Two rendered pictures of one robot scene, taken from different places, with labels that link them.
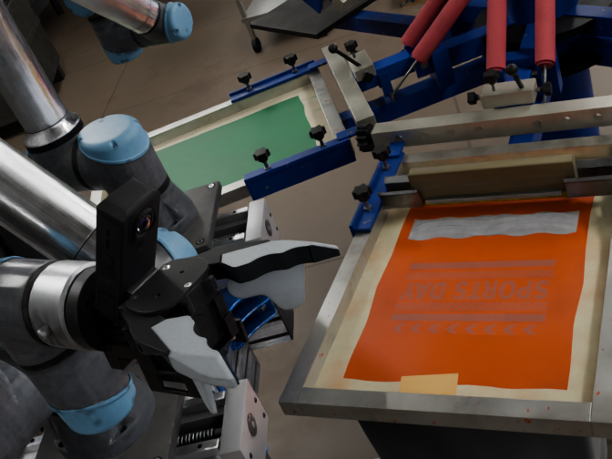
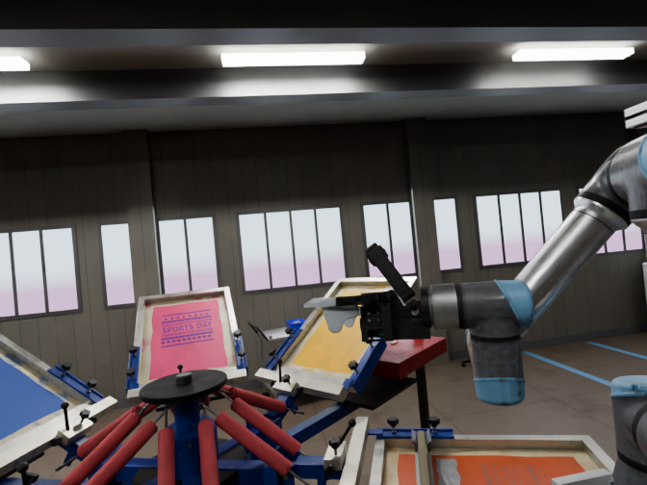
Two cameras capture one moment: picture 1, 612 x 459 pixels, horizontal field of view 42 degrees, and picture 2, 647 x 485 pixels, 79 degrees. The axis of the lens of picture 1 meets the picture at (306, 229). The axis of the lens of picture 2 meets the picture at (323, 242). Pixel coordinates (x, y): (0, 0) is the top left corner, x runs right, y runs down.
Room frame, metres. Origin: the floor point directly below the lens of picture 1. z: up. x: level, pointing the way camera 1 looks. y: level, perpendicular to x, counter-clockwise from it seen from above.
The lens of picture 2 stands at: (2.16, 0.69, 1.77)
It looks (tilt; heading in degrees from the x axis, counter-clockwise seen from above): 1 degrees up; 247
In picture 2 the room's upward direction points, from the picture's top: 5 degrees counter-clockwise
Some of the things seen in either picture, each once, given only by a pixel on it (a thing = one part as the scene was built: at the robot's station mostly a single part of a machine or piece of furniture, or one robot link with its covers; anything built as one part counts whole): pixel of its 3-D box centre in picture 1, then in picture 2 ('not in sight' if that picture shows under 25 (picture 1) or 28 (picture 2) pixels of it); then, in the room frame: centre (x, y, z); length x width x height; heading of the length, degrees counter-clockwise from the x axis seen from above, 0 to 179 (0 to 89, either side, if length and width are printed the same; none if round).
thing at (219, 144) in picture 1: (248, 112); not in sight; (2.17, 0.02, 1.05); 1.08 x 0.61 x 0.23; 86
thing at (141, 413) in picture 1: (91, 399); not in sight; (0.89, 0.38, 1.31); 0.15 x 0.15 x 0.10
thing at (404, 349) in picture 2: not in sight; (392, 352); (0.82, -1.50, 1.06); 0.61 x 0.46 x 0.12; 26
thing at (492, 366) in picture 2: (122, 33); (495, 362); (1.65, 0.18, 1.56); 0.11 x 0.08 x 0.11; 52
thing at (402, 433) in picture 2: not in sight; (414, 439); (1.27, -0.65, 0.97); 0.30 x 0.05 x 0.07; 146
